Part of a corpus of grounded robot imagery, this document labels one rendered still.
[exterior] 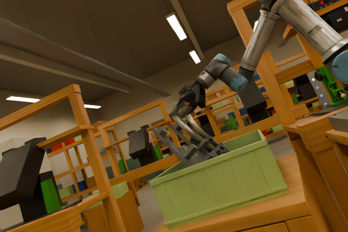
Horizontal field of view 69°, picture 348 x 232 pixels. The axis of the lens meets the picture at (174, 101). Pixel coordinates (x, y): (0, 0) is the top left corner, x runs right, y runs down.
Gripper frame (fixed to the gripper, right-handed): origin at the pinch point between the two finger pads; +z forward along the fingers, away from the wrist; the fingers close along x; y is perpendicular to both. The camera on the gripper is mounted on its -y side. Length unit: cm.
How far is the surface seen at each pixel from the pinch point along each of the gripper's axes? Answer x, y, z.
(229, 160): 3.6, -42.4, -4.6
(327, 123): -55, -23, -46
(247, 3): -36, 81, -95
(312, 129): -53, -20, -39
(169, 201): 5.6, -37.2, 19.5
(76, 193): -222, 412, 352
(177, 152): 6.2, -24.5, 7.4
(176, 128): 0.8, -6.9, 3.4
